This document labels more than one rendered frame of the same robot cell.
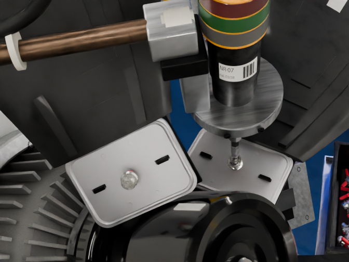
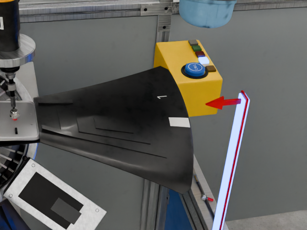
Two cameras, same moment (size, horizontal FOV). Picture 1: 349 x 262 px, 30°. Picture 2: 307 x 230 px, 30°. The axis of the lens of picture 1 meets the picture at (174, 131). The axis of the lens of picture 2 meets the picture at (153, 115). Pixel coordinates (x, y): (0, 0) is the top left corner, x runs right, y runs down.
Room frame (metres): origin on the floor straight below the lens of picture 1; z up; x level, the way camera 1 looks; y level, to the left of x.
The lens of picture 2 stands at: (-0.10, -0.59, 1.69)
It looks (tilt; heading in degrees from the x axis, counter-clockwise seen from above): 37 degrees down; 39
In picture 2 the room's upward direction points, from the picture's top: 5 degrees clockwise
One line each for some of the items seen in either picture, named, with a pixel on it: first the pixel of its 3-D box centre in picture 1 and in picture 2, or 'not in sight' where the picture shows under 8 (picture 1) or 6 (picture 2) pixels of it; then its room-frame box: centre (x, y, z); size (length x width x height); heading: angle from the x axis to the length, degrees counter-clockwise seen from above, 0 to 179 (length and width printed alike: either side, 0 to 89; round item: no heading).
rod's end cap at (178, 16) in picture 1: (177, 24); not in sight; (0.27, -0.01, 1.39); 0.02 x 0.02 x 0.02; 1
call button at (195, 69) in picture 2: not in sight; (194, 70); (0.71, -0.04, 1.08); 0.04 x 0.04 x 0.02
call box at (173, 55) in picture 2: not in sight; (185, 80); (0.73, 0.00, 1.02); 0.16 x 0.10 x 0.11; 56
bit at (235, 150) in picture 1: (235, 139); (12, 90); (0.27, -0.05, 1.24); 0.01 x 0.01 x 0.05
